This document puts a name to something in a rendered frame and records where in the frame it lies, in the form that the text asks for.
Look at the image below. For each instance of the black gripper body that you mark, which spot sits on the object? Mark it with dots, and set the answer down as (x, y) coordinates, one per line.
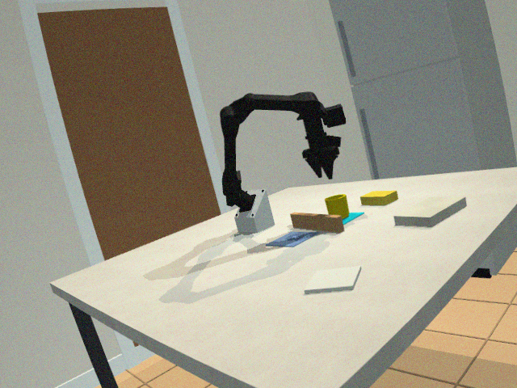
(318, 147)

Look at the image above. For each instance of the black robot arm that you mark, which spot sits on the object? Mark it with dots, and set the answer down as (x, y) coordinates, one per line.
(306, 104)

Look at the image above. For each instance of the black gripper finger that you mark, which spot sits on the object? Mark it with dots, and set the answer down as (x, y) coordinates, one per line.
(315, 164)
(327, 165)

